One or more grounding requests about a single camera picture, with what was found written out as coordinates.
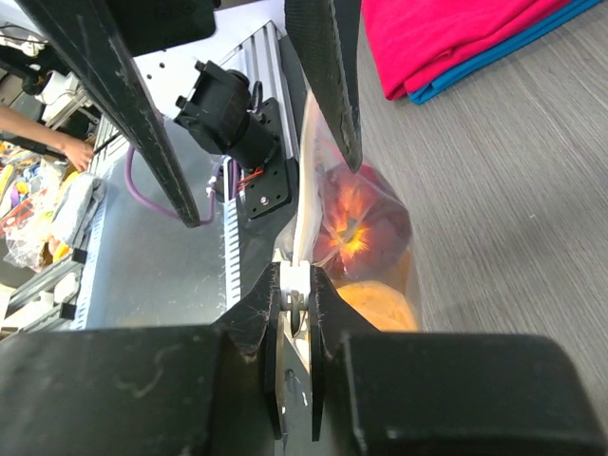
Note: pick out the clear zip top bag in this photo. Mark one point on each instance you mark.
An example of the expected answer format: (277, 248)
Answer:
(294, 245)

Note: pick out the person hand in background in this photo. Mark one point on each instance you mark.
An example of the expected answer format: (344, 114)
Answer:
(79, 153)

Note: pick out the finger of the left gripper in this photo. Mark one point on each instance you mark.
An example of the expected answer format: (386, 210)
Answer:
(85, 35)
(324, 34)

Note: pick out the white slotted cable duct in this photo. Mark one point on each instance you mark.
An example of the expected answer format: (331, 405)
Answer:
(231, 253)

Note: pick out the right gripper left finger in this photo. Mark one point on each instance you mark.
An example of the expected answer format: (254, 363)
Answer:
(179, 390)

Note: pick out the red folded cloth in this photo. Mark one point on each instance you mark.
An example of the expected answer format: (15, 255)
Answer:
(413, 42)

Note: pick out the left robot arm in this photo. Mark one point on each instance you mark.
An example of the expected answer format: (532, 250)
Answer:
(223, 114)

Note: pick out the person forearm in background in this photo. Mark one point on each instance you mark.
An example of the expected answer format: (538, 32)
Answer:
(19, 125)

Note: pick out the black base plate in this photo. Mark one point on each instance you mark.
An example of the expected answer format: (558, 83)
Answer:
(267, 202)

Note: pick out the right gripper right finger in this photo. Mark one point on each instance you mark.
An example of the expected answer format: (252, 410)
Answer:
(441, 393)

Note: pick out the yellow fake fruit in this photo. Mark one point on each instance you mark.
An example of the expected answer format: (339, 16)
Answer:
(391, 303)

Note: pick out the dark red fake fruit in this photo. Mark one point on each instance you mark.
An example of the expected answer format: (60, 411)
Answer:
(365, 228)

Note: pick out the blue folded cloth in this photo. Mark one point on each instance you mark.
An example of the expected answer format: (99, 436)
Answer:
(520, 40)

